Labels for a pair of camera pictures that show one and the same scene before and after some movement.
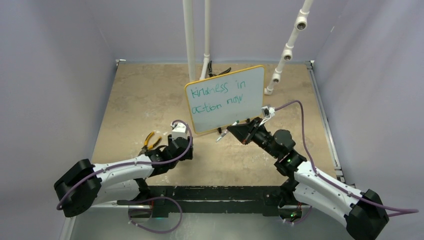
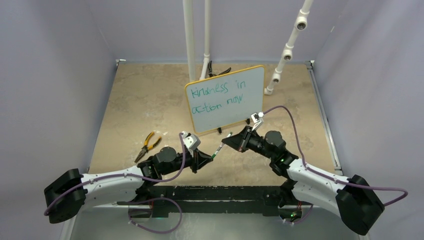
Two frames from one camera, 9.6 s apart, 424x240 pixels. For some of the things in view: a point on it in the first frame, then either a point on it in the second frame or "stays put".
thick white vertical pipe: [187, 5] stays put
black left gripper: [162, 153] -> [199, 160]
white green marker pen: [226, 131] -> [220, 146]
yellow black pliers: [145, 147] stays put
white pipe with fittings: [300, 24] stays put
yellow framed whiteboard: [222, 100] stays put
